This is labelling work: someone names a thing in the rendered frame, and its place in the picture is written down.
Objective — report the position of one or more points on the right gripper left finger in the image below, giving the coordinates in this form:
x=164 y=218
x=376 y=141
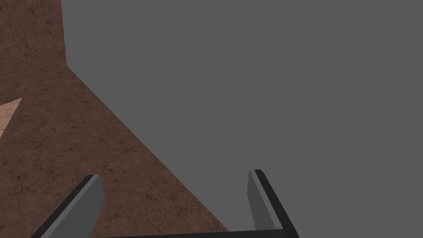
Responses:
x=77 y=211

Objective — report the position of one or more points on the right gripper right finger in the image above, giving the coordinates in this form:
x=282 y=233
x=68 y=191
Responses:
x=264 y=206

